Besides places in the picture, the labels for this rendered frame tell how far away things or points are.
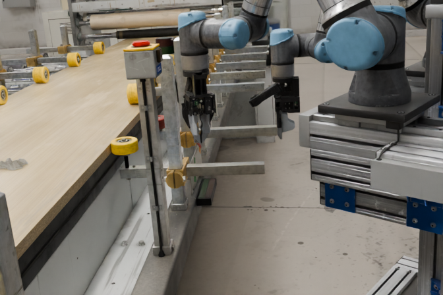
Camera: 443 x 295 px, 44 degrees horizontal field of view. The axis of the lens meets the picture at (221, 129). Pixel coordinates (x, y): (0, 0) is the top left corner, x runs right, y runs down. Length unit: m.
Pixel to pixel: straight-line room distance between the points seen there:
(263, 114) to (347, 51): 3.25
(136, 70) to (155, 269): 0.47
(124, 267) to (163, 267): 0.21
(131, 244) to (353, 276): 1.28
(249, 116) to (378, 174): 3.36
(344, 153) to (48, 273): 0.76
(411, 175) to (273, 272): 1.53
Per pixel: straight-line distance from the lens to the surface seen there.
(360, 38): 1.19
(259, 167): 1.62
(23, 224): 1.21
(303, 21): 10.52
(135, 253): 1.61
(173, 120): 1.55
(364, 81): 1.36
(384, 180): 1.26
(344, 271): 2.68
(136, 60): 1.25
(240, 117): 4.57
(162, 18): 4.38
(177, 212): 1.63
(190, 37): 1.44
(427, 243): 1.72
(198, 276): 2.68
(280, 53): 1.76
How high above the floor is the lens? 1.37
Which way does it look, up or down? 16 degrees down
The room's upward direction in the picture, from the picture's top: 4 degrees counter-clockwise
